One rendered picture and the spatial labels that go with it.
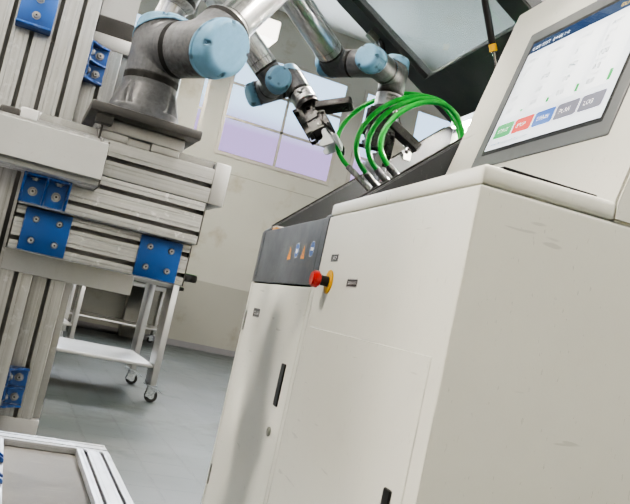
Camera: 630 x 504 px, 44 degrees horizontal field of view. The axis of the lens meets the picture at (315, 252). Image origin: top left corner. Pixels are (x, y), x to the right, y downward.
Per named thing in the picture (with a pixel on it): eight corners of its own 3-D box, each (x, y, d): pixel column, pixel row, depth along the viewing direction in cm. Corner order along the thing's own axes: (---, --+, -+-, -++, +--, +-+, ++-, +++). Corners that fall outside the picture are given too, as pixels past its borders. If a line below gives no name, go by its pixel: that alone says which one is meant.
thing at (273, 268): (254, 281, 237) (265, 230, 238) (267, 284, 238) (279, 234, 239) (309, 285, 177) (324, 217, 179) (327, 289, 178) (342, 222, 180)
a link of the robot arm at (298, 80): (272, 83, 244) (296, 76, 247) (287, 107, 239) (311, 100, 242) (273, 64, 238) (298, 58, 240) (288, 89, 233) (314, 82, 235)
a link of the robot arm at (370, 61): (339, 69, 209) (360, 84, 218) (375, 69, 202) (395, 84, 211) (346, 41, 210) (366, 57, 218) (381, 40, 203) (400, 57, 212)
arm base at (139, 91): (109, 106, 154) (121, 59, 155) (100, 119, 168) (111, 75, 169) (182, 128, 159) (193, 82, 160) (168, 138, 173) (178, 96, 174)
